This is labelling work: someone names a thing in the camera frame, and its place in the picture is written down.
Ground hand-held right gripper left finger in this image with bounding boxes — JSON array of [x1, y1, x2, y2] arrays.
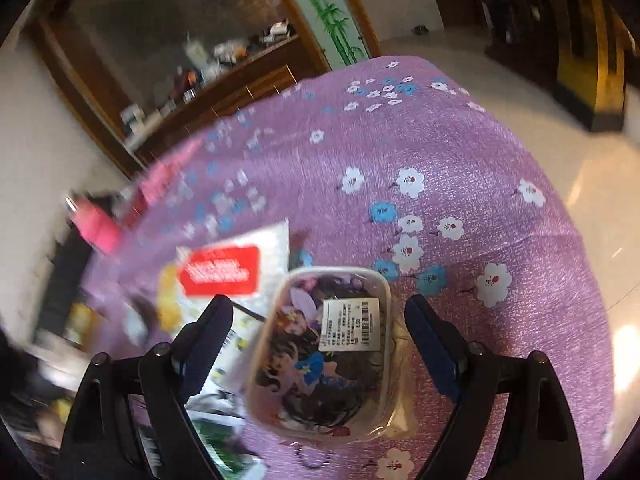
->
[[55, 294, 235, 480]]

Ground pink cloth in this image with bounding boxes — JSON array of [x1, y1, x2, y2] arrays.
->
[[137, 137, 206, 206]]

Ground pink bottle with silver cap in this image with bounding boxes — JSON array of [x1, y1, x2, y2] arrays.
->
[[62, 192, 123, 256]]

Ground red wallet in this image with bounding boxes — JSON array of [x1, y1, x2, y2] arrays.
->
[[120, 187, 146, 228]]

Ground purple floral tablecloth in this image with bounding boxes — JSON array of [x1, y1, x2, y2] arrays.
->
[[80, 55, 616, 480]]

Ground green white packet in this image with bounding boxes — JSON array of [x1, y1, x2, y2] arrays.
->
[[187, 390, 266, 480]]

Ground clear box with cartoon print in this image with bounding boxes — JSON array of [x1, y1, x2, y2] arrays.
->
[[245, 266, 393, 442]]

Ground golden wooden counter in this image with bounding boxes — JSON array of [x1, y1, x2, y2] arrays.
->
[[480, 0, 626, 132]]

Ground bamboo painted pillar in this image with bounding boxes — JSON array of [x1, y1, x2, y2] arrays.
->
[[270, 0, 381, 68]]

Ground white packet with red label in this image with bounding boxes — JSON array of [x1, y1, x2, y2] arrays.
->
[[157, 220, 292, 393]]

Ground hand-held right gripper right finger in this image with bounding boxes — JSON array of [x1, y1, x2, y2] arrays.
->
[[404, 294, 584, 480]]

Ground wooden glass cabinet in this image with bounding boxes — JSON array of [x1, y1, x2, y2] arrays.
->
[[25, 0, 331, 176]]

